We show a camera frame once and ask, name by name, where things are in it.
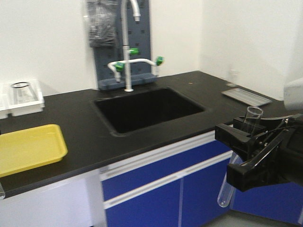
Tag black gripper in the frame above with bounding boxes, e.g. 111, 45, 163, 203
215, 114, 303, 192

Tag white lab faucet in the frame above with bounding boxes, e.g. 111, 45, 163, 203
107, 0, 164, 92

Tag grey pegboard drying rack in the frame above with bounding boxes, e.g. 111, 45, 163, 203
84, 0, 158, 91

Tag short clear test tube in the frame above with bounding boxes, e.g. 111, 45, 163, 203
0, 183, 6, 200

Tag yellow plastic tray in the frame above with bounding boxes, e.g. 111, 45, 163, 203
0, 124, 68, 177

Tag clear glass conical flask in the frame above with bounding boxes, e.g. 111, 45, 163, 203
10, 82, 38, 105

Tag grey metal tray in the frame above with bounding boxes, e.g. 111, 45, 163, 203
221, 88, 272, 107

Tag blue lab cabinet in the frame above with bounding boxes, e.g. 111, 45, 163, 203
101, 141, 303, 227

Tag black lab sink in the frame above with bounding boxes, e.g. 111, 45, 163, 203
93, 87, 206, 135

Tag white plastic basket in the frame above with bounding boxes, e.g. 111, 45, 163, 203
0, 79, 45, 119

